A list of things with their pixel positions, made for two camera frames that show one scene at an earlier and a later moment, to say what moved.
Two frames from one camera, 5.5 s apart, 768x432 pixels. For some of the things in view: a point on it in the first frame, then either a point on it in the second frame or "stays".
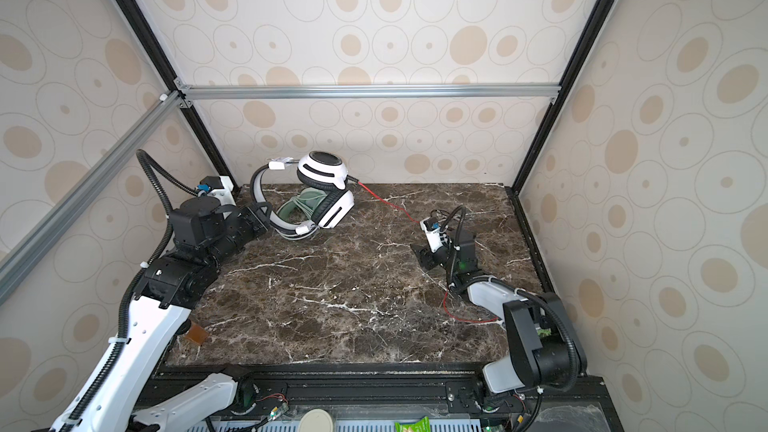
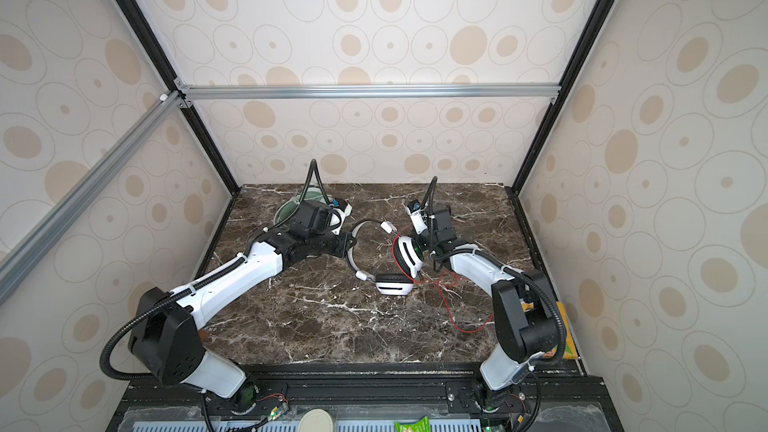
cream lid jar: [316, 420] stays
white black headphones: [321, 170] to [409, 254]
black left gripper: [262, 219] to [342, 246]
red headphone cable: [418, 221] to [439, 288]
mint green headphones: [303, 204] stays
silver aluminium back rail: [441, 93] stays
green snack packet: [421, 425] stays
